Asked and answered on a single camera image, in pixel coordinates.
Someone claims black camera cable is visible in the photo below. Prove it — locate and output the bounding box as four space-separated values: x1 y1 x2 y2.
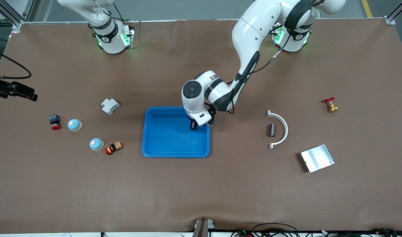
0 39 33 80

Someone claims orange yellow emergency stop button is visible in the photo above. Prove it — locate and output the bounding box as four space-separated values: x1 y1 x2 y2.
104 142 123 155

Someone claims light blue desk bell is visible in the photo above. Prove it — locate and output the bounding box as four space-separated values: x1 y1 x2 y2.
67 119 83 132
89 138 104 151

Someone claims black camera device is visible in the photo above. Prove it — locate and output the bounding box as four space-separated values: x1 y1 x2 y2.
0 78 38 102

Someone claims black cable bundle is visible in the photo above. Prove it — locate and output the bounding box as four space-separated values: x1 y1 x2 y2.
319 228 402 237

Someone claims silver metal plate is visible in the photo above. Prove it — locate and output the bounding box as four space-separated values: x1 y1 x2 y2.
300 144 335 173

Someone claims brass valve with red handle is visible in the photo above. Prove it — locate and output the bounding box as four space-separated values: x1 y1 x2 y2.
323 97 339 113

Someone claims white curved pipe clamp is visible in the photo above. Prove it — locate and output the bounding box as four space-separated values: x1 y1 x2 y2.
267 110 289 149

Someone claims white circuit breaker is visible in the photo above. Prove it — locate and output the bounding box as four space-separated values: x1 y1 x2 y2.
101 98 120 116

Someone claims blue plastic tray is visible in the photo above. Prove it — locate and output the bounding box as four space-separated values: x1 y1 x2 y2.
141 106 211 158

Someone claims aluminium frame post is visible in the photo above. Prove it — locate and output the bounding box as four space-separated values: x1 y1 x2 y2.
0 0 35 31
385 0 402 25

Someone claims black looped cable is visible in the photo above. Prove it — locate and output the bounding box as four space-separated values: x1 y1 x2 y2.
231 223 300 237

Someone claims red mushroom button blue base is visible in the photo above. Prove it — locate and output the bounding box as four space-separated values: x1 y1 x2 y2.
49 114 61 131

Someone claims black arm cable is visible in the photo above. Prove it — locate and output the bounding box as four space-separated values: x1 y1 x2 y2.
227 31 292 115

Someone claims grey mount bracket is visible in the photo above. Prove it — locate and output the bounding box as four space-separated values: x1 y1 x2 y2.
193 218 216 237

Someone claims brown table mat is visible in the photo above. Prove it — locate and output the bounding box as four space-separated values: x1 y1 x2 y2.
0 17 402 233

